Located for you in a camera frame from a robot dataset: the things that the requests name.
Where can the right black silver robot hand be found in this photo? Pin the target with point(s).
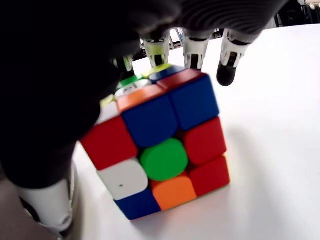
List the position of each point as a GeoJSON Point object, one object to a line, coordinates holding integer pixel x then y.
{"type": "Point", "coordinates": [62, 62]}

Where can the multicolour Rubik's cube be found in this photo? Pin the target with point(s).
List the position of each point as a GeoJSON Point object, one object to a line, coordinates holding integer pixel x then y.
{"type": "Point", "coordinates": [162, 140]}

